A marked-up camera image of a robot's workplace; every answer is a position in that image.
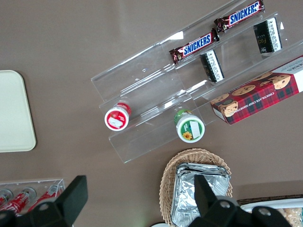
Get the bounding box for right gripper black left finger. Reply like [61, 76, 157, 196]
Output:
[14, 175, 89, 227]

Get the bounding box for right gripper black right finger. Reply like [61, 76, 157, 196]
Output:
[187, 175, 292, 227]

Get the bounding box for aluminium foil tray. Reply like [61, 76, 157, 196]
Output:
[171, 165, 232, 227]
[176, 162, 232, 180]

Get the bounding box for oval light wicker basket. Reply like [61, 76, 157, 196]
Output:
[159, 148, 233, 227]

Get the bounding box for white rectangular snack tray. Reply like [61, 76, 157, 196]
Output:
[240, 198, 303, 227]

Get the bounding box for beige rectangular serving tray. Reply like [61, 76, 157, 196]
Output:
[0, 70, 37, 153]

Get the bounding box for clear acrylic bottle rack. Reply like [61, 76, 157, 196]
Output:
[0, 178, 66, 213]

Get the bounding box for dark woven placemat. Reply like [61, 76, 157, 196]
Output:
[236, 193, 303, 207]

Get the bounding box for clear rice cracker bag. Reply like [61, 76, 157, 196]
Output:
[276, 207, 303, 227]

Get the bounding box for green lid snack cup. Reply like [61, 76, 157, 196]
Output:
[174, 108, 205, 143]

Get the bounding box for red lid snack cup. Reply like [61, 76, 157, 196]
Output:
[104, 101, 132, 131]

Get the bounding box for red tartan cookie box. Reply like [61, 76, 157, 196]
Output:
[210, 54, 303, 125]

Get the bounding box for clear acrylic stepped stand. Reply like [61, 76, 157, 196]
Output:
[90, 0, 303, 164]

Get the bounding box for small black chocolate box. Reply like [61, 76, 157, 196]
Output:
[253, 17, 283, 54]
[199, 49, 225, 83]

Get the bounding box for Snickers chocolate bar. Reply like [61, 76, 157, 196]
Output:
[214, 0, 265, 33]
[169, 28, 220, 65]

